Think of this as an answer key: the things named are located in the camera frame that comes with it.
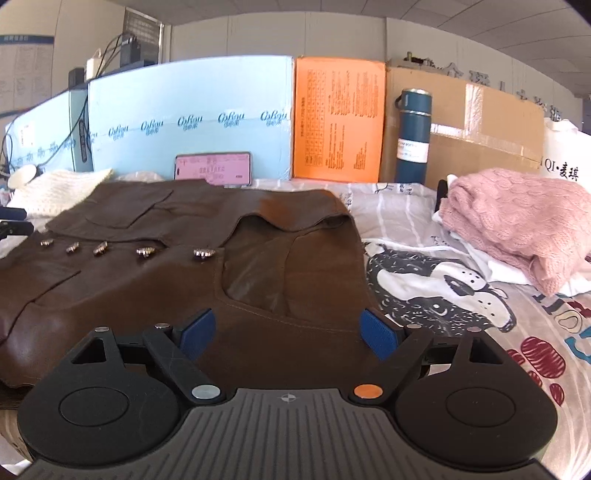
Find orange cardboard box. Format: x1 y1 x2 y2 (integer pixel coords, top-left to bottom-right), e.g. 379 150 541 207
293 57 387 183

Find pink knitted sweater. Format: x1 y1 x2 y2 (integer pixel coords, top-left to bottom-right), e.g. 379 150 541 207
439 168 590 295

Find smartphone with pink screen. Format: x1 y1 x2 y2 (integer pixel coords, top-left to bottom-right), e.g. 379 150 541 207
174 152 252 187

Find black cable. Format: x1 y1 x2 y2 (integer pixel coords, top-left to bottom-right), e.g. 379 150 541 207
0 32 136 179

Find dark blue thermos bottle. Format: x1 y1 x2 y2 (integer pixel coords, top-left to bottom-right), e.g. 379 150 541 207
394 89 433 184

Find white knitted garment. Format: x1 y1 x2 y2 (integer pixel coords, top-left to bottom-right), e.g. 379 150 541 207
8 169 114 218

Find patterned bed sheet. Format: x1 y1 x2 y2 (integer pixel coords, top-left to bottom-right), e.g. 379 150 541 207
1 195 590 479

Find white shopping bag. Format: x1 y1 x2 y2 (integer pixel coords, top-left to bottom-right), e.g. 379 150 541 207
540 118 591 191

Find brown leather jacket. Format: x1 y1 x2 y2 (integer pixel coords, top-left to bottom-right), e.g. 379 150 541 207
1 181 377 390

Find brown cardboard box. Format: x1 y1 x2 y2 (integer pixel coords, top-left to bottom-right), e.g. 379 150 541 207
380 67 544 189

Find white folded shirt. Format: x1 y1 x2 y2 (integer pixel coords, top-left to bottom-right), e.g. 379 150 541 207
451 233 591 297

